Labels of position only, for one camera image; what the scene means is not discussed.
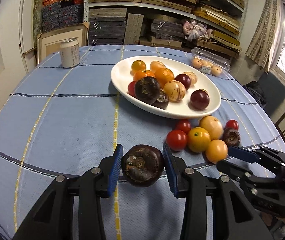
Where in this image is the red tomato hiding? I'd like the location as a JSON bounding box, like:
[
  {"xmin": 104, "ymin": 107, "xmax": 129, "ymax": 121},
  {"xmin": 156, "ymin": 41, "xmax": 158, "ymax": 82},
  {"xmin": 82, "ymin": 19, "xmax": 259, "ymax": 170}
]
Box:
[{"xmin": 127, "ymin": 81, "xmax": 136, "ymax": 98}]

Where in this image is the white oval plate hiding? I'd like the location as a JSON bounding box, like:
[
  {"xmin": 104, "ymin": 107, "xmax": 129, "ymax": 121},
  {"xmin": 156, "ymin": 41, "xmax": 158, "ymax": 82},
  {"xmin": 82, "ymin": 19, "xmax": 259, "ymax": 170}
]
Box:
[{"xmin": 111, "ymin": 55, "xmax": 221, "ymax": 119}]

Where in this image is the blue checked tablecloth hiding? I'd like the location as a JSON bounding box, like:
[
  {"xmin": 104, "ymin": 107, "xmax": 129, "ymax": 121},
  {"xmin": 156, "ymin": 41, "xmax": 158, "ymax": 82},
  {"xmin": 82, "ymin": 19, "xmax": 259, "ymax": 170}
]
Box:
[{"xmin": 0, "ymin": 45, "xmax": 285, "ymax": 239}]

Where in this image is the clear plastic fruit box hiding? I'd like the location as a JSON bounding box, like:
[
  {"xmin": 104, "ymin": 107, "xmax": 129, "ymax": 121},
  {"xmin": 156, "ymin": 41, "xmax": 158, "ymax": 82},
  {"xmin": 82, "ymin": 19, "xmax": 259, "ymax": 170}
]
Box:
[{"xmin": 191, "ymin": 47, "xmax": 230, "ymax": 77}]

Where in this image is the pale peach fruit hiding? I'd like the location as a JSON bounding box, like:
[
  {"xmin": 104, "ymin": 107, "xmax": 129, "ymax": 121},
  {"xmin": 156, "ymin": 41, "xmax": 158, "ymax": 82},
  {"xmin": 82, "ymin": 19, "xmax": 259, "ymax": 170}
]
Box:
[{"xmin": 149, "ymin": 61, "xmax": 166, "ymax": 73}]

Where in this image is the white metal shelf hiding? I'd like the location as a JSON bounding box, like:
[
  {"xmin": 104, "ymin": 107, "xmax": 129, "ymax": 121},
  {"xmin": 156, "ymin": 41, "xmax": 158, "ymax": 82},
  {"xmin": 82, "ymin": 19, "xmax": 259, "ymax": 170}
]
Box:
[{"xmin": 82, "ymin": 0, "xmax": 248, "ymax": 53}]

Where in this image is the small dark mangosteen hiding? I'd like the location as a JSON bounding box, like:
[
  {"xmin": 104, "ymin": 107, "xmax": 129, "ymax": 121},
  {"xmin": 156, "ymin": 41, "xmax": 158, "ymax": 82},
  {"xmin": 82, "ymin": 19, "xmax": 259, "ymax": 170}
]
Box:
[{"xmin": 121, "ymin": 145, "xmax": 165, "ymax": 187}]

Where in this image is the large dark mangosteen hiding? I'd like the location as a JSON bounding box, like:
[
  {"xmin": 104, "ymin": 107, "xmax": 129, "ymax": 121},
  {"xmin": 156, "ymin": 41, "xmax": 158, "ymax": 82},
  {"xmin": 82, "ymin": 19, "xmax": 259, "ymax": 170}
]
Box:
[{"xmin": 152, "ymin": 89, "xmax": 169, "ymax": 109}]

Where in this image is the orange mandarin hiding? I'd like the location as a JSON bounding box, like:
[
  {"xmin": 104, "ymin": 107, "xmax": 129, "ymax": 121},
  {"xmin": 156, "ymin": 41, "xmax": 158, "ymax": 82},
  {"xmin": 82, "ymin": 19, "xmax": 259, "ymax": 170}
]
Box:
[
  {"xmin": 154, "ymin": 68, "xmax": 174, "ymax": 88},
  {"xmin": 133, "ymin": 69, "xmax": 155, "ymax": 81}
]

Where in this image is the yellow orange tomato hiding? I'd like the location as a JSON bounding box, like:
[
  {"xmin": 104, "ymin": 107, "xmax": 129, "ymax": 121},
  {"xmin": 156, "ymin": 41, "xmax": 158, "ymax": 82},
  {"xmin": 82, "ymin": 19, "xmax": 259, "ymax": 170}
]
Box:
[{"xmin": 131, "ymin": 60, "xmax": 146, "ymax": 73}]

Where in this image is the dark red plum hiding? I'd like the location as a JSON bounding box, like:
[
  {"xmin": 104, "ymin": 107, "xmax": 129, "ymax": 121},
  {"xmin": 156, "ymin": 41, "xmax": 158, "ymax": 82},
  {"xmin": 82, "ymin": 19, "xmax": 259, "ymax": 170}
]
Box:
[
  {"xmin": 190, "ymin": 89, "xmax": 210, "ymax": 111},
  {"xmin": 175, "ymin": 74, "xmax": 191, "ymax": 90}
]

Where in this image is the beige curtain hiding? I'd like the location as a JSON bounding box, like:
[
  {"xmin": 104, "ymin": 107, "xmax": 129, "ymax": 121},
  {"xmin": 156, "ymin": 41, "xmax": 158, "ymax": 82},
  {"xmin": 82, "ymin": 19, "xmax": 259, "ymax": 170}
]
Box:
[{"xmin": 246, "ymin": 0, "xmax": 282, "ymax": 73}]

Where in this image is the white drink can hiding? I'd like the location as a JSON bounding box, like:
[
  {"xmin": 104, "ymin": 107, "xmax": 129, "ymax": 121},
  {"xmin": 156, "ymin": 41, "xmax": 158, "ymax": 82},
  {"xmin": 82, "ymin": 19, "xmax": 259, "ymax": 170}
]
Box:
[{"xmin": 60, "ymin": 38, "xmax": 80, "ymax": 68}]

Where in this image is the framed cardboard panel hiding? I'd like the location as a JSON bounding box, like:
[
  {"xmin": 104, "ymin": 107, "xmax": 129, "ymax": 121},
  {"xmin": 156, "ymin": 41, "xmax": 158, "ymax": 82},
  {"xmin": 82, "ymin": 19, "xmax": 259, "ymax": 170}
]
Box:
[{"xmin": 36, "ymin": 22, "xmax": 90, "ymax": 65}]

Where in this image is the large yellow melon fruit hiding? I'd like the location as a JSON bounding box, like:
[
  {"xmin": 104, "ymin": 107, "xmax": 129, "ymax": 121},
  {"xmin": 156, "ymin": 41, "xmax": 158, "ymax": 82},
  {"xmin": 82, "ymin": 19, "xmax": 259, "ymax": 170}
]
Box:
[{"xmin": 199, "ymin": 115, "xmax": 223, "ymax": 140}]

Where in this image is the pink cloth bundle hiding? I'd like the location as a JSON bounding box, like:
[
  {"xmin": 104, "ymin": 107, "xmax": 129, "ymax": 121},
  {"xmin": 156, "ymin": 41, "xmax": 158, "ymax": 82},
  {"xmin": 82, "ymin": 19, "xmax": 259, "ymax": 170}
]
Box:
[{"xmin": 183, "ymin": 20, "xmax": 213, "ymax": 42}]

